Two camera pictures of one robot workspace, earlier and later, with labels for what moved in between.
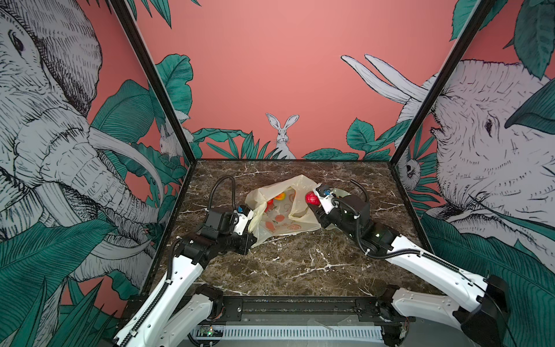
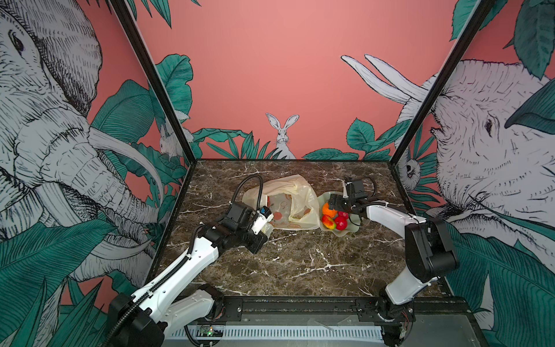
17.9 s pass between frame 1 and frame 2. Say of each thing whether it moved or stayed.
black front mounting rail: stayed
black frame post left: stayed
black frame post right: stayed
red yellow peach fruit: moved
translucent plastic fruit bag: stayed
